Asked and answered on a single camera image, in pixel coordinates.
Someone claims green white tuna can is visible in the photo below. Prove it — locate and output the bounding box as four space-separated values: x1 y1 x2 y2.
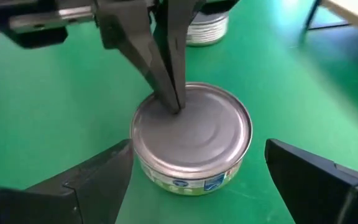
185 11 230 48
130 81 254 197

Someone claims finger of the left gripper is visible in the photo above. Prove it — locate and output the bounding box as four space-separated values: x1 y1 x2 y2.
153 0 206 110
96 0 180 114

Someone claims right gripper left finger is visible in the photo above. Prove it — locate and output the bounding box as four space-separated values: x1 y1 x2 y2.
0 139 135 224

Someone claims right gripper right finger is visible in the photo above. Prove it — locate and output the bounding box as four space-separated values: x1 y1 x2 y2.
264 138 358 224

